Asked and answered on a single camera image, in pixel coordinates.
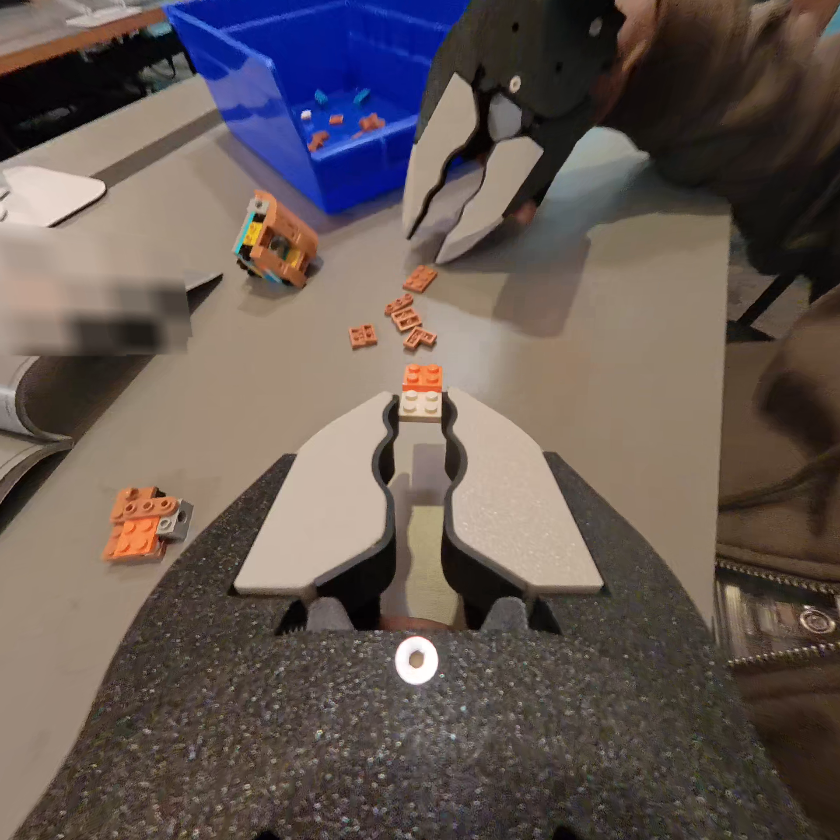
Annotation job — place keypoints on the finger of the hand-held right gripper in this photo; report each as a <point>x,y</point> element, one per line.
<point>505,177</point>
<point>446,124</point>

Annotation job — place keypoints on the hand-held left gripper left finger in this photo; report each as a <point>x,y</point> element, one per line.
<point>315,518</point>

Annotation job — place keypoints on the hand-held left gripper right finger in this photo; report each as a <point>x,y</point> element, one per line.
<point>518,518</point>

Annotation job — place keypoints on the pile of brown bricks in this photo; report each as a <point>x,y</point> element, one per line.
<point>367,123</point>

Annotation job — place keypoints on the white brick plate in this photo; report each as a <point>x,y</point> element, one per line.
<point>420,407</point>

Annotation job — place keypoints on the narrow brown brick plate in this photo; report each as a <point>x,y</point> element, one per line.
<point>399,304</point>

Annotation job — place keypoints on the orange square brick plate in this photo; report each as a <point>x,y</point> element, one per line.
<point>423,377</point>

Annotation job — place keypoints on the orange grey brick assembly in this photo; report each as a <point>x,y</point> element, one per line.
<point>141,525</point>

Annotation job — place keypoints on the blue plastic bin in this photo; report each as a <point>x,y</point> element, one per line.
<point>262,85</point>

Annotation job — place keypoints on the brown square brick plate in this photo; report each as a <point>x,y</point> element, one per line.
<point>363,336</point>

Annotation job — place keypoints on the person's right forearm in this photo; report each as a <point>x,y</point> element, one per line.
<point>722,98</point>

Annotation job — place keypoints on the grey desk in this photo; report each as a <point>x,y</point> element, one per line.
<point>590,394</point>

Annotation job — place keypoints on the long office desk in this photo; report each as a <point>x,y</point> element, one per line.
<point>65,39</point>

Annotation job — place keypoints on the person's right hand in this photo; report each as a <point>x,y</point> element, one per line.
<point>525,212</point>

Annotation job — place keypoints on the brown yellow brick assembly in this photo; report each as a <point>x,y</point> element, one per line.
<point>275,239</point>

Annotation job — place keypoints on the grey instruction booklet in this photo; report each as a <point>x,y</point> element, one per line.
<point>98,387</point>

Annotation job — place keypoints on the person's brown jacket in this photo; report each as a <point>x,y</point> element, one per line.
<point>774,459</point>

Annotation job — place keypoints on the white tablet stand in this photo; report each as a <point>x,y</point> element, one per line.
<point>52,193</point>

